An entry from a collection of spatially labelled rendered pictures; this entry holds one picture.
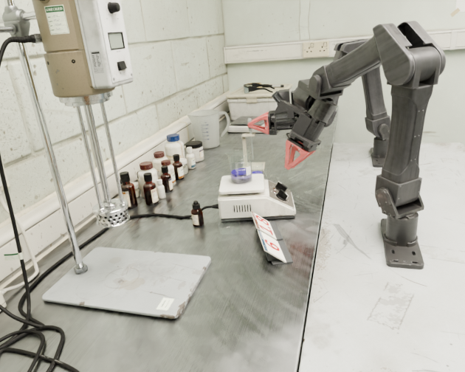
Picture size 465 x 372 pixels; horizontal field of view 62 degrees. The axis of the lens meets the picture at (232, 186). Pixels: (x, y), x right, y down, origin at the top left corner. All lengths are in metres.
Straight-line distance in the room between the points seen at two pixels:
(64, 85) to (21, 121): 0.37
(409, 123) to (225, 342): 0.53
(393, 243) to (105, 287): 0.61
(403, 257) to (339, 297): 0.18
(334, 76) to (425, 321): 0.55
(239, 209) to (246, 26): 1.64
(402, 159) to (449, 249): 0.23
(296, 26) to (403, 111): 1.67
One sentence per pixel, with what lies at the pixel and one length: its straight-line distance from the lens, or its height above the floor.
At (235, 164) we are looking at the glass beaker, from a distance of 1.02.
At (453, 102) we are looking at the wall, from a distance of 2.53.
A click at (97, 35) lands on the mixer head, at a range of 0.67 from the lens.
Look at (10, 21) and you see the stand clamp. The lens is 0.80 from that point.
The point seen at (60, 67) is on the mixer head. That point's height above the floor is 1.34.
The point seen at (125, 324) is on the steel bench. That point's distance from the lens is 0.76.
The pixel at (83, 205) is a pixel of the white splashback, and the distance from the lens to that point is 1.15.
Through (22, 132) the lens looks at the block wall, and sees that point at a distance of 1.06.
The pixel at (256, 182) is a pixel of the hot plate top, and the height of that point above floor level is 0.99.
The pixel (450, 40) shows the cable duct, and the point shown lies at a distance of 2.43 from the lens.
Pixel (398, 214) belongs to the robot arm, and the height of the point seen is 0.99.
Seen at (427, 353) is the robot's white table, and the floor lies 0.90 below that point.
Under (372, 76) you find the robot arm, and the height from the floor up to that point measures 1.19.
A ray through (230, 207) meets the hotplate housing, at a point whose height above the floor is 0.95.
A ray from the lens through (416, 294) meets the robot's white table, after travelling 0.80.
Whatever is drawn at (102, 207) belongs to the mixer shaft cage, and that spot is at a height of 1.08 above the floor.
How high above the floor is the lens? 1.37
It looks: 22 degrees down
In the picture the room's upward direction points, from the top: 5 degrees counter-clockwise
